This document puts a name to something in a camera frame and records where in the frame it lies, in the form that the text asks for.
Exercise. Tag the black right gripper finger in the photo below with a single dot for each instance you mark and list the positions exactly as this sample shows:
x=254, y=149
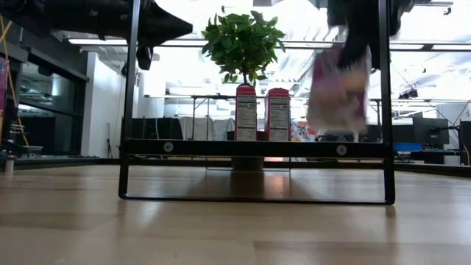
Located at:
x=353, y=46
x=376, y=53

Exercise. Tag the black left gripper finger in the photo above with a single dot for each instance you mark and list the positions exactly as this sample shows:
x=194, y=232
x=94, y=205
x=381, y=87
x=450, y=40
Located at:
x=162, y=25

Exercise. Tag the purple Raisin Bran cereal box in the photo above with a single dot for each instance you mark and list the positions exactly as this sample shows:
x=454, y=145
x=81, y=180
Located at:
x=336, y=99

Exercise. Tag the red Froot Loops cereal box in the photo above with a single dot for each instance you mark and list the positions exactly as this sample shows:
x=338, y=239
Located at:
x=246, y=117
x=278, y=117

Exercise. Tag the green plant in black pot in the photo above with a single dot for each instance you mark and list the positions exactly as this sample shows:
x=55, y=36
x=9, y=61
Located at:
x=243, y=44

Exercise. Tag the black background monitor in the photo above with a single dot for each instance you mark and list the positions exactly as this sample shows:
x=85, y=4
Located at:
x=430, y=130

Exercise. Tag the blue bin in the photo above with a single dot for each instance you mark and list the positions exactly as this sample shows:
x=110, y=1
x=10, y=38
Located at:
x=406, y=147

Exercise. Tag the colourful printed object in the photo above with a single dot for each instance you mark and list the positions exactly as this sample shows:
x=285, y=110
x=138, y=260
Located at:
x=305, y=132

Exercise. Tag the white cloth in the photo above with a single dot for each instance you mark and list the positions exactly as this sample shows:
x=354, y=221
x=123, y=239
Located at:
x=206, y=129

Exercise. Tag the small white cylinder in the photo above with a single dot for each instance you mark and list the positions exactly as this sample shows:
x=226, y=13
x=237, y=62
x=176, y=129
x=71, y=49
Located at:
x=9, y=165

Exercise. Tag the black metal table frame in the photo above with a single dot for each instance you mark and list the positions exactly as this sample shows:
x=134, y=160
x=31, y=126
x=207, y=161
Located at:
x=73, y=162

